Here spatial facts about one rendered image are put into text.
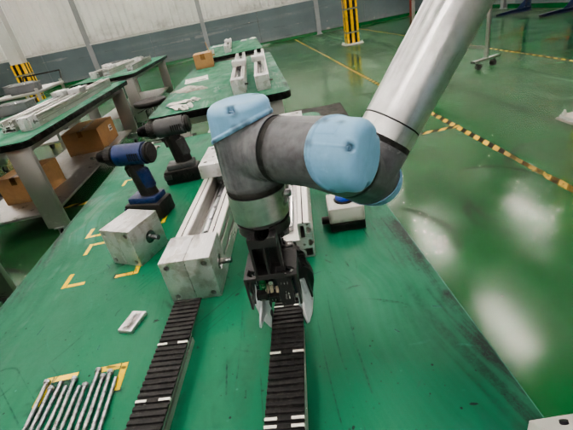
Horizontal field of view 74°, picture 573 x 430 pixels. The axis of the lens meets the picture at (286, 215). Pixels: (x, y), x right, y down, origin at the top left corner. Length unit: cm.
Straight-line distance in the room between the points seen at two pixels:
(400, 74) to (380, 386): 41
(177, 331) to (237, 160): 35
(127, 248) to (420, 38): 73
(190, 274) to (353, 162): 47
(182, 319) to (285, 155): 40
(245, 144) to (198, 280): 39
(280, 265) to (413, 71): 29
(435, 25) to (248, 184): 28
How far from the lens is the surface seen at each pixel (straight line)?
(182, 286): 77
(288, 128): 39
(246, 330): 68
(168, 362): 64
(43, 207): 327
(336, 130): 36
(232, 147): 43
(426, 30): 51
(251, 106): 42
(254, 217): 46
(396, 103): 49
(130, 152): 109
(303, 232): 80
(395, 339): 63
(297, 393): 54
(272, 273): 49
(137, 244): 94
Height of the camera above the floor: 125
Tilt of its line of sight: 29 degrees down
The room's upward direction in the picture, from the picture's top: 12 degrees counter-clockwise
